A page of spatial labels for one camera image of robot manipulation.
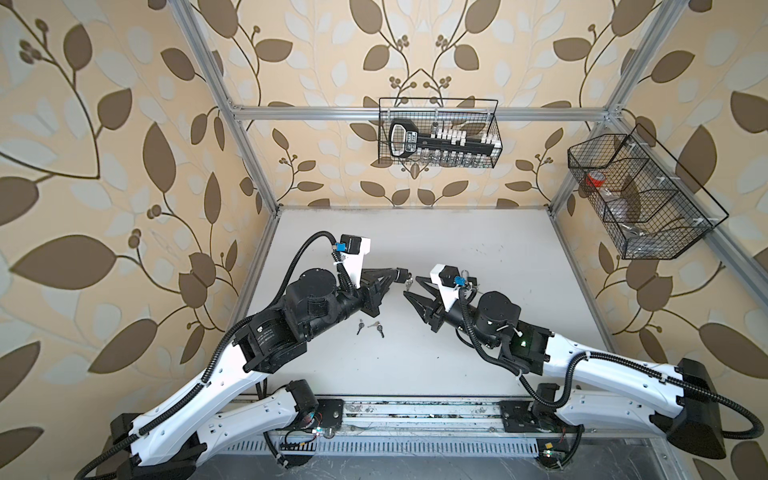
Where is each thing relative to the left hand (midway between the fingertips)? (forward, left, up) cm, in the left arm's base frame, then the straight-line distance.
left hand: (399, 274), depth 57 cm
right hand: (+2, -3, -8) cm, 9 cm away
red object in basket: (+41, -58, -8) cm, 71 cm away
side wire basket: (+24, -62, -3) cm, 66 cm away
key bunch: (+5, +6, -38) cm, 39 cm away
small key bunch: (+5, +12, -38) cm, 40 cm away
